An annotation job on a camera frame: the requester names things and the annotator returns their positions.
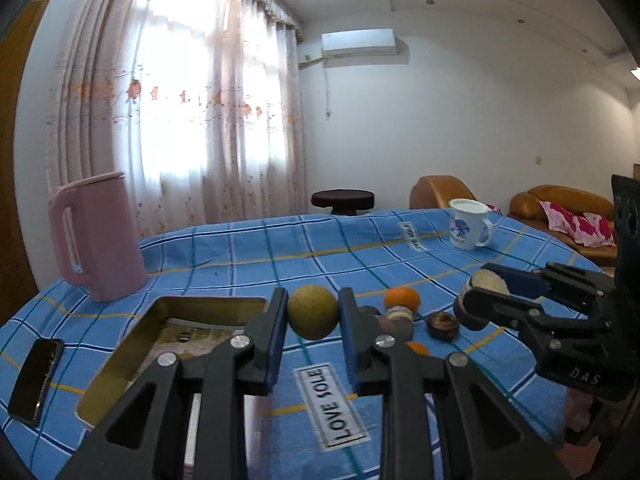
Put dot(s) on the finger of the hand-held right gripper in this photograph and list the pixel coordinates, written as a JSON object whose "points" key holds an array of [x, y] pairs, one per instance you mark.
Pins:
{"points": [[520, 280], [492, 302]]}

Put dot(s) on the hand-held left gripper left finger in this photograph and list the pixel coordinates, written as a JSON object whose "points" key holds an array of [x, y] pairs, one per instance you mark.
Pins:
{"points": [[278, 345]]}

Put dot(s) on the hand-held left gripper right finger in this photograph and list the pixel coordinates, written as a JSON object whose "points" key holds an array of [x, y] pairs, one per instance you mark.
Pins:
{"points": [[351, 350]]}

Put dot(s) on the purple passion fruit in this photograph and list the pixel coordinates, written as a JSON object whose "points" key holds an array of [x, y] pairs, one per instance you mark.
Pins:
{"points": [[467, 312]]}

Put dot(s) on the small dark mangosteen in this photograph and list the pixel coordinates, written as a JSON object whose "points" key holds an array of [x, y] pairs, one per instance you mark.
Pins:
{"points": [[371, 311]]}

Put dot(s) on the yellow-green round pear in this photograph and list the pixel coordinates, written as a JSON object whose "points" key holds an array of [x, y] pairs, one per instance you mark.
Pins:
{"points": [[312, 312]]}

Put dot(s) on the macaron cookie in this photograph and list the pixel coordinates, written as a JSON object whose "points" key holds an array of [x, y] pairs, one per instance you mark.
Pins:
{"points": [[399, 325]]}

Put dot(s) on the orange tangerine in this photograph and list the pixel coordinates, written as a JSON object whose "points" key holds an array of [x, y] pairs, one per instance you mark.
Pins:
{"points": [[402, 297], [417, 348]]}

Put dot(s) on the pink metal tin box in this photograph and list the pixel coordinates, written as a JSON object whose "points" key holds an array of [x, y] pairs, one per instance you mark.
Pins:
{"points": [[130, 350]]}

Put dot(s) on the white mug blue print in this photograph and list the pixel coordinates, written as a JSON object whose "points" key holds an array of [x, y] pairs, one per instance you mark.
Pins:
{"points": [[467, 230]]}

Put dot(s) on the brown leather sofa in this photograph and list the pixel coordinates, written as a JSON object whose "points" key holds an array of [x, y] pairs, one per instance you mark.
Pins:
{"points": [[530, 205]]}

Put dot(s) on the pink cloth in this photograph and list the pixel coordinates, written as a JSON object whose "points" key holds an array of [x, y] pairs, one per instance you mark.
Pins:
{"points": [[492, 208]]}

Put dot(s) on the pink floral pillow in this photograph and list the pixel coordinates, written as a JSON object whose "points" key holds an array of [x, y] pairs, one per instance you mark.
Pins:
{"points": [[575, 225]]}

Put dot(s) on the blue checked tablecloth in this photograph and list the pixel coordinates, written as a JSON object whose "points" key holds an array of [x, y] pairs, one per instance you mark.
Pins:
{"points": [[250, 270]]}

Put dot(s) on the printed paper card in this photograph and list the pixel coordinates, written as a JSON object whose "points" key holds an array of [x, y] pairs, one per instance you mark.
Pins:
{"points": [[192, 335]]}

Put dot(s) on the wooden chair back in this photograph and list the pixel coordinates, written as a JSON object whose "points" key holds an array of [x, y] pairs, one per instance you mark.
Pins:
{"points": [[435, 190]]}

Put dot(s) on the dark round stool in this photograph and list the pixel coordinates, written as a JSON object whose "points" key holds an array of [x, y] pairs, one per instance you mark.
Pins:
{"points": [[342, 199]]}

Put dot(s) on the pink electric kettle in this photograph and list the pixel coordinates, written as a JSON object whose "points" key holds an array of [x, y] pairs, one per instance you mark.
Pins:
{"points": [[110, 240]]}

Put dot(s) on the black smartphone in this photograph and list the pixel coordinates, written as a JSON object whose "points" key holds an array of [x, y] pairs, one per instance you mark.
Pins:
{"points": [[35, 380]]}

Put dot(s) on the air conditioner pipe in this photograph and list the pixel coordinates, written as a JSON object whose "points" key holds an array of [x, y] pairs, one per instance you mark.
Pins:
{"points": [[310, 61]]}

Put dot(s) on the white air conditioner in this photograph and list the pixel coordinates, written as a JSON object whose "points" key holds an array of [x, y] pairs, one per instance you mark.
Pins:
{"points": [[357, 40]]}

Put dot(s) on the brown wooden door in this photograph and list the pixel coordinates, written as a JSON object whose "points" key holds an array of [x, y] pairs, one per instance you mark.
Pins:
{"points": [[10, 210]]}

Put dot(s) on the sheer floral curtain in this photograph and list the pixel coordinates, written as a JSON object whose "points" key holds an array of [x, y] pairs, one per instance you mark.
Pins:
{"points": [[100, 85]]}

